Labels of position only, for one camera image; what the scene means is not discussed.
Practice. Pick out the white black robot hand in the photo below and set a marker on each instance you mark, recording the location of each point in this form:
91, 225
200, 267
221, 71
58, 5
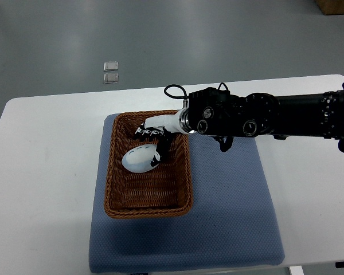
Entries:
164, 126

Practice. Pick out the light blue egg-shaped toy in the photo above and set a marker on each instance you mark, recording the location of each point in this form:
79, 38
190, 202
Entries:
141, 159

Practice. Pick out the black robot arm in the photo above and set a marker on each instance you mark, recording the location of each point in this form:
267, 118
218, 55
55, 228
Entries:
217, 113

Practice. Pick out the brown wicker basket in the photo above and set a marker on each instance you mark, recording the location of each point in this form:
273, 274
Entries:
165, 191

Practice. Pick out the lower silver floor plate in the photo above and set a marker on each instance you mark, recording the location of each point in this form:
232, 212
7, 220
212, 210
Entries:
110, 78

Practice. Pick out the silver floor plate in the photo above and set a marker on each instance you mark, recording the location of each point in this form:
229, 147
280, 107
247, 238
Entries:
110, 66
110, 78

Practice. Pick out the upper silver floor plate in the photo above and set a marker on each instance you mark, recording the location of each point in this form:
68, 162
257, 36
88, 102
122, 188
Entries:
110, 66

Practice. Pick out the blue quilted mat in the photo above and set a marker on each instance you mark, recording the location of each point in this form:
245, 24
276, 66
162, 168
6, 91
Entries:
232, 222

